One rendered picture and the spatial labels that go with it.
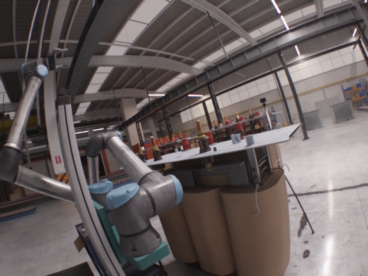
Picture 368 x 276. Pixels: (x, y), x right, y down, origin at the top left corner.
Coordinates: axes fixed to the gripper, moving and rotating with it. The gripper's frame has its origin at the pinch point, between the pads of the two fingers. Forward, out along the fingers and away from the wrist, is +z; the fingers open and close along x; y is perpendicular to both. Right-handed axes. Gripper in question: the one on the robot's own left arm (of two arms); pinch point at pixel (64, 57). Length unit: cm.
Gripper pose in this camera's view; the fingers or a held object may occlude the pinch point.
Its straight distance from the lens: 137.6
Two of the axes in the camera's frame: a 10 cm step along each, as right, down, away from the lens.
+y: -5.9, -7.8, 2.0
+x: -4.1, 5.0, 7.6
